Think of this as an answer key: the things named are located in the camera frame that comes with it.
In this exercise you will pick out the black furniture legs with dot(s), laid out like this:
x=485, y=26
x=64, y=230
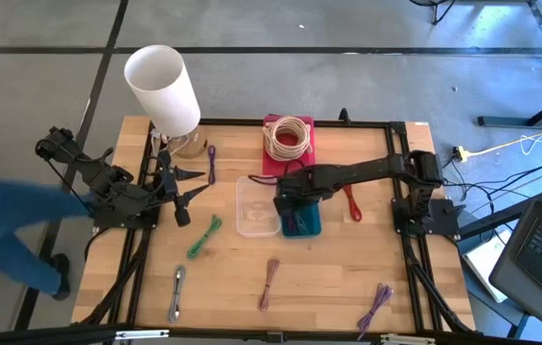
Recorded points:
x=505, y=122

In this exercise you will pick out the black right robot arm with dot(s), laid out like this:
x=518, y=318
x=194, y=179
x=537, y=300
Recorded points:
x=381, y=170

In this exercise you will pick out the black aluminium table frame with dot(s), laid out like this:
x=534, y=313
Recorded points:
x=412, y=268

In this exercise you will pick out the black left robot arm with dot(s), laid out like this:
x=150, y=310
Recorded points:
x=108, y=184

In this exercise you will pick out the pink plastic bin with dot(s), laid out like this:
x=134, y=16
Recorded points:
x=295, y=167

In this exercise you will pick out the silver metal bracket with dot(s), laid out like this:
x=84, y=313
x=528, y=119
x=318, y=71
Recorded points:
x=407, y=339
x=142, y=334

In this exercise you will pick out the black floor stand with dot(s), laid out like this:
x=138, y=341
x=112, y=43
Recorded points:
x=436, y=12

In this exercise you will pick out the black open laptop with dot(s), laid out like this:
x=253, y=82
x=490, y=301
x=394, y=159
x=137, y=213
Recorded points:
x=539, y=259

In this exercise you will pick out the teal plastic bin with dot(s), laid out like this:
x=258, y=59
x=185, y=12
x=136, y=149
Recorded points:
x=315, y=225

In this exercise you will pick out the white flat box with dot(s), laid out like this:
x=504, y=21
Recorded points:
x=484, y=261

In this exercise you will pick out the clear plastic bin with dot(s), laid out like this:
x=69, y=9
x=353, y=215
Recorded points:
x=254, y=211

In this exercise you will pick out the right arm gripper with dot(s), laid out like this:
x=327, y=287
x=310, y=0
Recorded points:
x=295, y=191

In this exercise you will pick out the white shade table lamp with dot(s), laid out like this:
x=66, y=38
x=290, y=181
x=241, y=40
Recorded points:
x=163, y=91

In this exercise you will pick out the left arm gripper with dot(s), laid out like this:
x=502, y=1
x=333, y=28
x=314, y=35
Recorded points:
x=168, y=182

